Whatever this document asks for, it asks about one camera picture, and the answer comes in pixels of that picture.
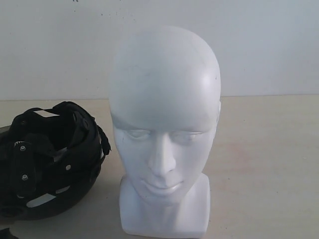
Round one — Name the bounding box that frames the dark object at bottom edge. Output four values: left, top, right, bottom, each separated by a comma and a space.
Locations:
0, 228, 16, 239

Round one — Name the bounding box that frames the white mannequin head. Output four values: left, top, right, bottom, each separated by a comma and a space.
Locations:
109, 26, 221, 222

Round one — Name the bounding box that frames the black helmet with visor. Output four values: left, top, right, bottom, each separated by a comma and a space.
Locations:
0, 101, 111, 223

